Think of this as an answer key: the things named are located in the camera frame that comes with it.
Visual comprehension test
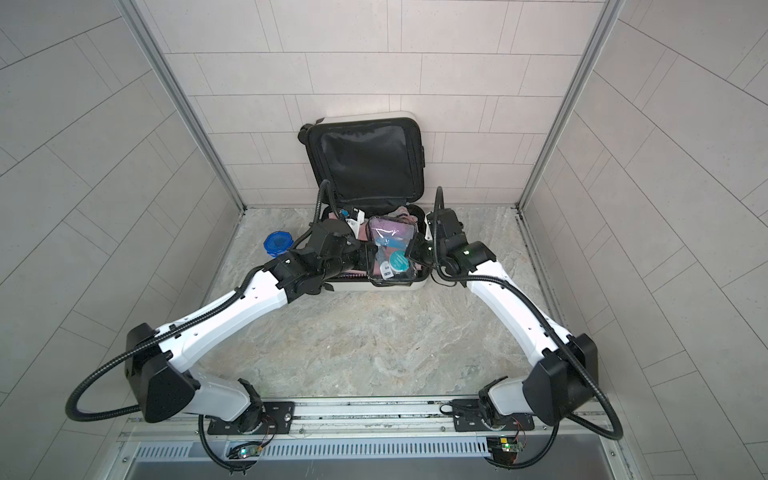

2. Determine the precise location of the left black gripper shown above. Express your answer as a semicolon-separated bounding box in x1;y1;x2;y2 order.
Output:
317;240;382;282

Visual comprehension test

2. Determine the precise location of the pink shark print garment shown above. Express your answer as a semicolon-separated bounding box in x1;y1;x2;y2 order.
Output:
359;205;421;280

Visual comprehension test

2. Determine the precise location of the clear container with blue lid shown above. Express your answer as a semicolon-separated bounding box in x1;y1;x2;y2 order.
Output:
263;231;294;258

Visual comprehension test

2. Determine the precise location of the clear toiletry pouch black trim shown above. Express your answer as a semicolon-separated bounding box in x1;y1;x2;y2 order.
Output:
367;215;419;284

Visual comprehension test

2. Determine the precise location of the black and white suitcase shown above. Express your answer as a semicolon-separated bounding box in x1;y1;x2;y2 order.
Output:
297;110;434;293

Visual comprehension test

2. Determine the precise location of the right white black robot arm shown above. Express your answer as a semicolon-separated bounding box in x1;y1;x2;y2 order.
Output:
426;187;624;440

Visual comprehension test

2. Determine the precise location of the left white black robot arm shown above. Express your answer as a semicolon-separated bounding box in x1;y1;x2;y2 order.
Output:
65;180;362;433

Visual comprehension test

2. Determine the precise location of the right green circuit board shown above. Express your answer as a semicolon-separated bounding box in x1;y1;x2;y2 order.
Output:
486;437;526;466

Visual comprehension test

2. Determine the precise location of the green circuit board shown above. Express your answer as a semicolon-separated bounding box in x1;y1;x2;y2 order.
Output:
486;437;526;466
227;442;264;460

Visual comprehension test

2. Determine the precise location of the left green circuit board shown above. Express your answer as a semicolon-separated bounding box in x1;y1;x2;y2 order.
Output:
227;442;264;460

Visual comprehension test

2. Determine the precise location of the aluminium mounting rail frame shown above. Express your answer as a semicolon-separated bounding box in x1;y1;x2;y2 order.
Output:
103;396;633;479

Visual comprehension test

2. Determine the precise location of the right black base cable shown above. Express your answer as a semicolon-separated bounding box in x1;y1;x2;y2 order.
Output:
484;422;560;470

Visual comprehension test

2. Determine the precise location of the black base cable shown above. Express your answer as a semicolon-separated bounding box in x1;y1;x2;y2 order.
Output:
197;415;278;475
484;422;560;470

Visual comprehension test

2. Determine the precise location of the left black base cable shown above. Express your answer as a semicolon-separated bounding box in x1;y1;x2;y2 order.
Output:
197;415;278;475

